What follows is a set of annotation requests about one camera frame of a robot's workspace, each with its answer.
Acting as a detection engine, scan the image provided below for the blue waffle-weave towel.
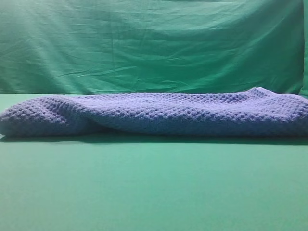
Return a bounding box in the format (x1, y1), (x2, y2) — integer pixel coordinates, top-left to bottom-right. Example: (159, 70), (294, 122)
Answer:
(0, 87), (308, 137)

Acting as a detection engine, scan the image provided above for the green backdrop cloth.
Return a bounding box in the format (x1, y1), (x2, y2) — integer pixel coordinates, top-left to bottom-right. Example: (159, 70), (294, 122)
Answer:
(0, 0), (308, 95)

